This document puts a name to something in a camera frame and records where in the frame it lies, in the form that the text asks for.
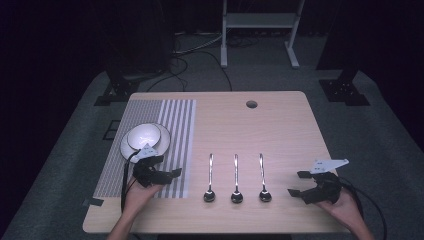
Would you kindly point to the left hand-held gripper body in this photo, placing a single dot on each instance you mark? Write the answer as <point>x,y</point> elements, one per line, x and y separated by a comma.
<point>148,173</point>

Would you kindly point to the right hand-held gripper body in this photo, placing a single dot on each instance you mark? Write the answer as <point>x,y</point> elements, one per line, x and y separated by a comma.
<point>325,188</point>

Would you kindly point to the person's left hand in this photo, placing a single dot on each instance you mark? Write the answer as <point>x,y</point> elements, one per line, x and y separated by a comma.
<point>140,196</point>

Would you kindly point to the person's right hand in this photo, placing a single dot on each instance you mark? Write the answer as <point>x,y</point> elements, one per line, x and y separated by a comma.
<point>345,210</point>

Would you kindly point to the white plate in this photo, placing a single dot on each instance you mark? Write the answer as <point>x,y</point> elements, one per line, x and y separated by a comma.
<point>165,140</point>

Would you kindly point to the white bowl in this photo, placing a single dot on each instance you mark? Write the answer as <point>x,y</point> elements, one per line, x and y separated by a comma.
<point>143,135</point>

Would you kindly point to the grey striped placemat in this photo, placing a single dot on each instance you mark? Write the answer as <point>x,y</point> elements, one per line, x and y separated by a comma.
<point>173,133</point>

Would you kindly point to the metal spoon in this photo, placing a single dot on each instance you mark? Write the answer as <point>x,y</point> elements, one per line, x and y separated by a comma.
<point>263,180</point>
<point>210,180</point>
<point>236,181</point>

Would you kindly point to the dark tape strip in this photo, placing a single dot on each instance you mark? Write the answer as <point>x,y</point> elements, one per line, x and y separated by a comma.
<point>94,202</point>

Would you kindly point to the black stand base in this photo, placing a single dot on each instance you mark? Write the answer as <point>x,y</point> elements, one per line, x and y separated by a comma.
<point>345,91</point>
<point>115,93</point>

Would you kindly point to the white metal stand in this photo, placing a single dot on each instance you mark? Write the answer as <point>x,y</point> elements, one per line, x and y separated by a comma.
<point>260,20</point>

